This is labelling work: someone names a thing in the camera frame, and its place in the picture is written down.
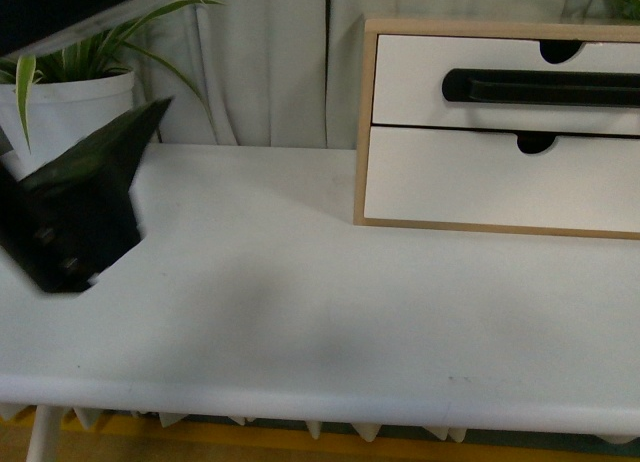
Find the wooden drawer cabinet frame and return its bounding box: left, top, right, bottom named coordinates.
left=354, top=19, right=639, bottom=225

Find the white table leg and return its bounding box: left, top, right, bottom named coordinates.
left=26, top=405, right=66, bottom=462

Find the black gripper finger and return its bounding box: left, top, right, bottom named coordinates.
left=1, top=98, right=171, bottom=293

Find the white drawer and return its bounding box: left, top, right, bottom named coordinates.
left=372, top=35, right=639, bottom=136
left=357, top=127, right=639, bottom=239

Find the grey curtain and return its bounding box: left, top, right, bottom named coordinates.
left=136, top=0, right=610, bottom=149

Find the black drawer handle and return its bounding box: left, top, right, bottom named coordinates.
left=441, top=68, right=639, bottom=108

